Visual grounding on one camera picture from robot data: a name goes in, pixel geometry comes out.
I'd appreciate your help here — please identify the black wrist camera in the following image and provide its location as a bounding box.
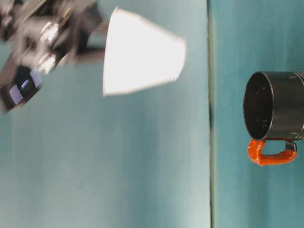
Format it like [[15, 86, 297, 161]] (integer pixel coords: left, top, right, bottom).
[[9, 66, 45, 106]]

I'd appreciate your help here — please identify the blue-green table cloth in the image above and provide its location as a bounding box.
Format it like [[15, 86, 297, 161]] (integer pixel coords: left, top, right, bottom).
[[210, 0, 304, 228]]

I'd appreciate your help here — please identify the white paper cup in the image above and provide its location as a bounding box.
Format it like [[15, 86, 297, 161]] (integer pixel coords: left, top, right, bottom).
[[102, 6, 188, 97]]

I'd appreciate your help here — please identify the black cup holder red handle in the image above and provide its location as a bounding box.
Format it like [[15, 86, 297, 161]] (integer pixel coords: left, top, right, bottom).
[[242, 71, 304, 167]]

